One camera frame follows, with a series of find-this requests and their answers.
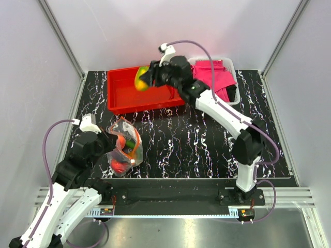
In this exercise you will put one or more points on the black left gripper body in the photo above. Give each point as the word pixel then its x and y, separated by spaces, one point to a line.
pixel 106 144

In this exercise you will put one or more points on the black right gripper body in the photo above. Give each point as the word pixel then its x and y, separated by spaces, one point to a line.
pixel 162 75

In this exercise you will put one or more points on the clear zip top bag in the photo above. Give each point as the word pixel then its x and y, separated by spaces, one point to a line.
pixel 131 158

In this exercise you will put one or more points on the green fake chili pepper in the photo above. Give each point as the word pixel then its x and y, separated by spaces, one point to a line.
pixel 130 144

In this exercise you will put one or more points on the yellow green fake mango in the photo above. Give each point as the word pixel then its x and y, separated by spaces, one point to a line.
pixel 142 78

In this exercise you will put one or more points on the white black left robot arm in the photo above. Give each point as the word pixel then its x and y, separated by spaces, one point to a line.
pixel 72 193

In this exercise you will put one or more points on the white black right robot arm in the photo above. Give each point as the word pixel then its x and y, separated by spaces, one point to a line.
pixel 249 142

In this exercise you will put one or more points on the orange fake peach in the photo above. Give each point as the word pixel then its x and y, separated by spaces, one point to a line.
pixel 121 141

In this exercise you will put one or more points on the red fake apple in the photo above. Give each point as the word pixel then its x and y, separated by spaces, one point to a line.
pixel 118 167

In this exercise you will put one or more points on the pink cloth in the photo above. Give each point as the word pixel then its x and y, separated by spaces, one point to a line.
pixel 225 85

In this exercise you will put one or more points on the white plastic basket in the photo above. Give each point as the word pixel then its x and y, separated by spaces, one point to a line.
pixel 229 66

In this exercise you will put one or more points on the red plastic tray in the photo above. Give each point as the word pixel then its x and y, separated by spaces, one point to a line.
pixel 124 98

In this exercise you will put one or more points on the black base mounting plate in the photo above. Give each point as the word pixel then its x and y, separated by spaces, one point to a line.
pixel 173 198

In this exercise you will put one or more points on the black marble pattern mat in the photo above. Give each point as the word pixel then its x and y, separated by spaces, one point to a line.
pixel 182 142

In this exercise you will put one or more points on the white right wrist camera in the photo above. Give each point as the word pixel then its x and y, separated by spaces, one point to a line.
pixel 167 52

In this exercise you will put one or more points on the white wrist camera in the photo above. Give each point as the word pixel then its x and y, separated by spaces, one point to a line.
pixel 87 124
pixel 167 52

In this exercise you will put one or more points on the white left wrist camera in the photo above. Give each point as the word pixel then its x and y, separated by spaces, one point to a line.
pixel 87 124

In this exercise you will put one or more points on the white slotted cable duct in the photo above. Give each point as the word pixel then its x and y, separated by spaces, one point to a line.
pixel 100 213

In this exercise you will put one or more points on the left aluminium frame post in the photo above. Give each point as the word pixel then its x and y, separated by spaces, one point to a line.
pixel 60 36

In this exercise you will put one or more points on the aluminium frame post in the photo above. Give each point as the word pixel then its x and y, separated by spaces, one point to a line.
pixel 60 36
pixel 300 9

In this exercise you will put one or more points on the right aluminium frame post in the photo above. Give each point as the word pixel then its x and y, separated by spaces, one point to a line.
pixel 300 9

